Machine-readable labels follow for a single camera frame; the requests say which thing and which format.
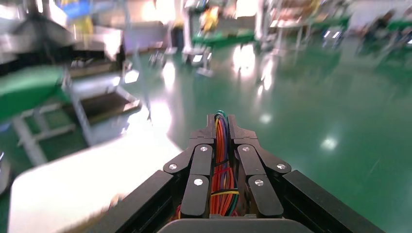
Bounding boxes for green conveyor bench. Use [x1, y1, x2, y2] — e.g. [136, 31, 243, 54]
[191, 29, 258, 49]

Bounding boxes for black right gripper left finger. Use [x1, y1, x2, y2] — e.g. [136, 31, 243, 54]
[162, 114, 216, 219]

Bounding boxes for grey power supply orange wires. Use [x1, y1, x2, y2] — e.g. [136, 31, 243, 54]
[208, 110, 241, 217]

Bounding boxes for green topped workbench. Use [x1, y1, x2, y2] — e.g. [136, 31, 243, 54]
[0, 66, 70, 168]

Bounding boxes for white metal shelf cart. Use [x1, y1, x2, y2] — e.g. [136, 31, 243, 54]
[64, 72, 144, 147]

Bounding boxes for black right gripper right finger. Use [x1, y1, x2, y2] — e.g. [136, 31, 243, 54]
[226, 114, 292, 219]

